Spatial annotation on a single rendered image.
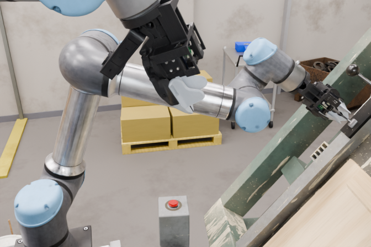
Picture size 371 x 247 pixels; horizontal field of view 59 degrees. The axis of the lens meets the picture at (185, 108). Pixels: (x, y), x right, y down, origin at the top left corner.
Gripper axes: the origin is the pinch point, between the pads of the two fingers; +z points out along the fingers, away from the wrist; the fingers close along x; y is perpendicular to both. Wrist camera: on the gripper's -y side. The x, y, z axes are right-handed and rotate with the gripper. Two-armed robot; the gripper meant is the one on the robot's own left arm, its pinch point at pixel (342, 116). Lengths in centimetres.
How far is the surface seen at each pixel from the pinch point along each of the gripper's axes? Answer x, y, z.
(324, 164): -14.7, -1.0, 8.1
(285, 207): -33.5, -0.4, 8.4
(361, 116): 3.0, -2.5, 7.1
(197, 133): -108, -231, 63
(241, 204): -52, -24, 13
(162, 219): -71, -18, -13
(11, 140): -239, -259, -94
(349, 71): 10.9, -7.1, -3.2
